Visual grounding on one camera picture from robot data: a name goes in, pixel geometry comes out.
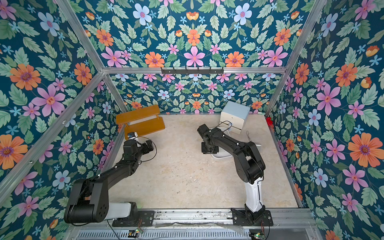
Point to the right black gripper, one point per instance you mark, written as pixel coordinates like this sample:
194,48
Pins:
209,148

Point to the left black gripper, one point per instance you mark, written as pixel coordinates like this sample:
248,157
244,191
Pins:
145,149

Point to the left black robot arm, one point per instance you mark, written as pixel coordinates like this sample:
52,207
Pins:
89,199

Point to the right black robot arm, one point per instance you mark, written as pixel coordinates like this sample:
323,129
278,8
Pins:
249,164

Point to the white plastic storage box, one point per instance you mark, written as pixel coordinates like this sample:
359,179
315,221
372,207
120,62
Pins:
222,154

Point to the small blue-topped drawer cabinet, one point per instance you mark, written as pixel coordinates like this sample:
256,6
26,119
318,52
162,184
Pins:
234,115

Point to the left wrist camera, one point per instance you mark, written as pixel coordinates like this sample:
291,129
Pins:
131,136

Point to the red object at wall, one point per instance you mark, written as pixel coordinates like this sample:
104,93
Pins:
270,122

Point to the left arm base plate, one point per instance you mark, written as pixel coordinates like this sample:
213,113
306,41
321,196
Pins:
136,219

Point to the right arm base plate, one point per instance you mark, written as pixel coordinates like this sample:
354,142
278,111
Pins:
246,218

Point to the black wall hook rail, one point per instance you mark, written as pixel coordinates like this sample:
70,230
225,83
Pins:
187,71

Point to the aluminium front rail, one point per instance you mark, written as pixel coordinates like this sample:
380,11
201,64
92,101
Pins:
204,224

